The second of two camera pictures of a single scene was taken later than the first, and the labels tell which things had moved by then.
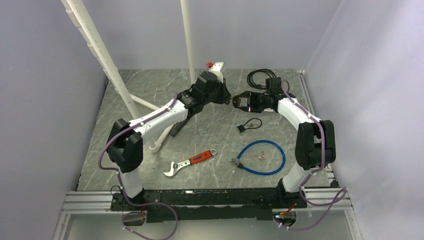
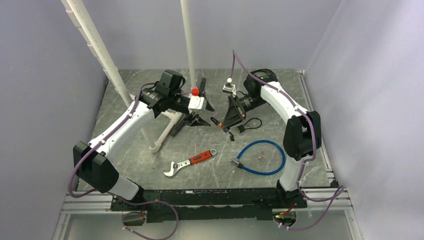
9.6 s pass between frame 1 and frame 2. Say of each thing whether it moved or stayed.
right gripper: moved
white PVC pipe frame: stayed
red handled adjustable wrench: stayed
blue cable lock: stayed
